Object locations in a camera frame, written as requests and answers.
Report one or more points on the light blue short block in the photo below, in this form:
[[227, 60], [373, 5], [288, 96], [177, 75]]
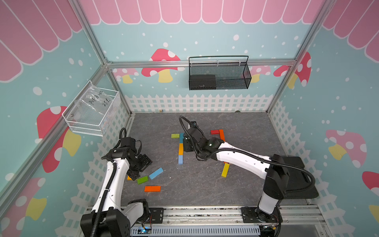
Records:
[[180, 159]]

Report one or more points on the orange block front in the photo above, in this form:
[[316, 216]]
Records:
[[151, 189]]

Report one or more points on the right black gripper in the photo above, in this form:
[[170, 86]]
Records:
[[186, 145]]

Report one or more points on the yellow long block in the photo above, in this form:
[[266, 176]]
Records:
[[225, 170]]

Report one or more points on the red small block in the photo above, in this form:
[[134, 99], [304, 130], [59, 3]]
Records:
[[215, 132]]

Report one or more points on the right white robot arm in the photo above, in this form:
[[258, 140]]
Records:
[[273, 170]]

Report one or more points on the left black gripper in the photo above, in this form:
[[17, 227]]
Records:
[[145, 161]]

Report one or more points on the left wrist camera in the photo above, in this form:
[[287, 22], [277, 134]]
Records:
[[128, 142]]

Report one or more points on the light blue long block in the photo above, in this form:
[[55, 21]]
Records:
[[156, 173]]

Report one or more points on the black box in basket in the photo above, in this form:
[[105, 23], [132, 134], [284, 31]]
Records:
[[202, 82]]

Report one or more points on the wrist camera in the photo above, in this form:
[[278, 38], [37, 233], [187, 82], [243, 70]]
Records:
[[195, 132], [128, 142]]

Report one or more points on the black wire basket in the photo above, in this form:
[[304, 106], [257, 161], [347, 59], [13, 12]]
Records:
[[231, 71]]

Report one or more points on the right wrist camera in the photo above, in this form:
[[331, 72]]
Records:
[[195, 132]]

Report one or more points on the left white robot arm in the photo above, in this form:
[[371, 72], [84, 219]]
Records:
[[107, 217]]

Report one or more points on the orange block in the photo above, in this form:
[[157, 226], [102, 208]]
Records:
[[222, 135], [151, 189]]

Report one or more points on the clear plastic bag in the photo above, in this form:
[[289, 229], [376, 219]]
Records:
[[95, 102]]

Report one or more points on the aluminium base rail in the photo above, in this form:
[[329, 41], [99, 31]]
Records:
[[233, 221]]

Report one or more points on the green block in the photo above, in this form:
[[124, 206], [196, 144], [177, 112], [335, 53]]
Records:
[[142, 180], [175, 136]]

